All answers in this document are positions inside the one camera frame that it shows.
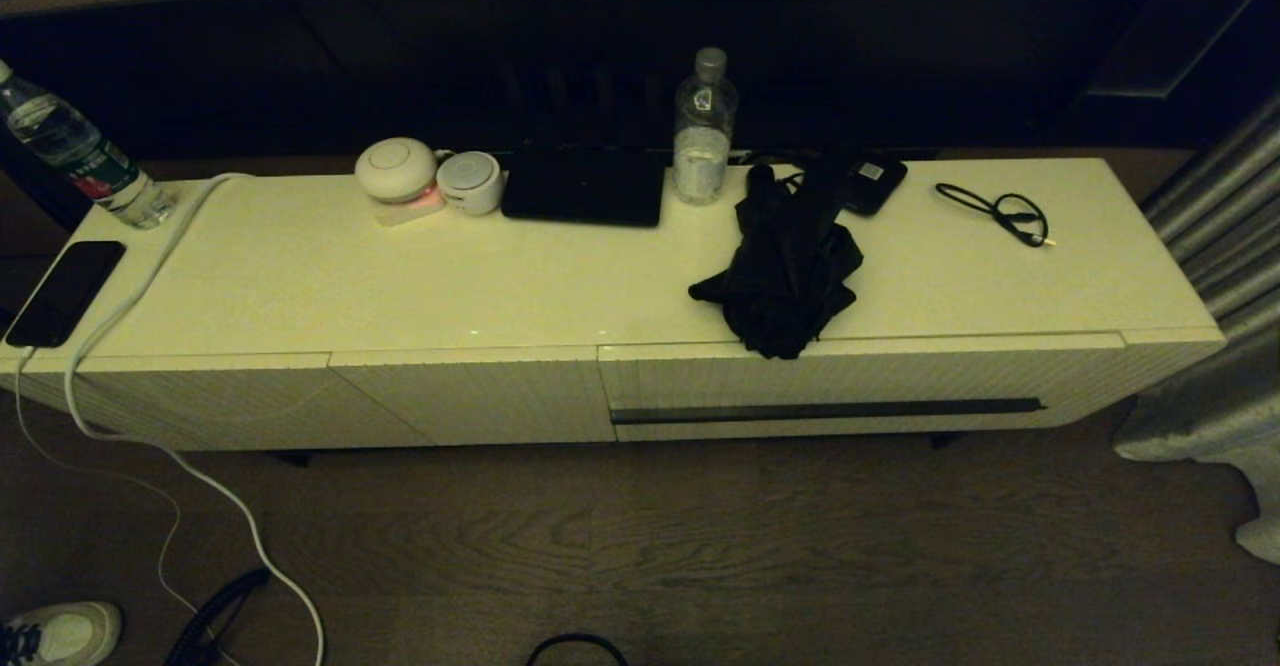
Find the black smartphone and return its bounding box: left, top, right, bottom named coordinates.
left=4, top=240, right=128, bottom=349

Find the white sneaker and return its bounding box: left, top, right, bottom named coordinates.
left=0, top=601, right=123, bottom=666

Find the dark grey door frame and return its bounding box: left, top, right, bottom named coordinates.
left=1088, top=0, right=1280, bottom=99

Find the thin white charging cable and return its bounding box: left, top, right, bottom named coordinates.
left=12, top=346, right=243, bottom=666

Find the black coiled cable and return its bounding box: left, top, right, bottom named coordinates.
left=163, top=568, right=273, bottom=666

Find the black flat tablet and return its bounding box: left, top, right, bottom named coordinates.
left=500, top=141, right=667, bottom=228

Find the white cabinet drawer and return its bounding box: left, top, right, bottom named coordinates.
left=598, top=332, right=1129, bottom=444

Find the white low cabinet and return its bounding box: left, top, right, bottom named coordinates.
left=0, top=156, right=1229, bottom=467

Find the white dome-shaped device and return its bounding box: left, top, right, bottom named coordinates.
left=354, top=137, right=441, bottom=203

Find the small white round speaker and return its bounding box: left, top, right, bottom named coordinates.
left=436, top=151, right=504, bottom=216

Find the black umbrella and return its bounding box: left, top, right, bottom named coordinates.
left=688, top=161, right=866, bottom=361

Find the water bottle with green label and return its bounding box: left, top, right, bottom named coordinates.
left=0, top=58, right=179, bottom=230

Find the clear bottle with grey cap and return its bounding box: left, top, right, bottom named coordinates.
left=672, top=46, right=741, bottom=207

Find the small black labelled device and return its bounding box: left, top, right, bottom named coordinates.
left=838, top=151, right=909, bottom=217

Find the black audio cable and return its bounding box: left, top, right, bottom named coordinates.
left=935, top=182, right=1057, bottom=249

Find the black cable loop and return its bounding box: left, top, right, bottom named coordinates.
left=525, top=632, right=631, bottom=666

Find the thick white cable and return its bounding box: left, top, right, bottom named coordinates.
left=62, top=172, right=327, bottom=666

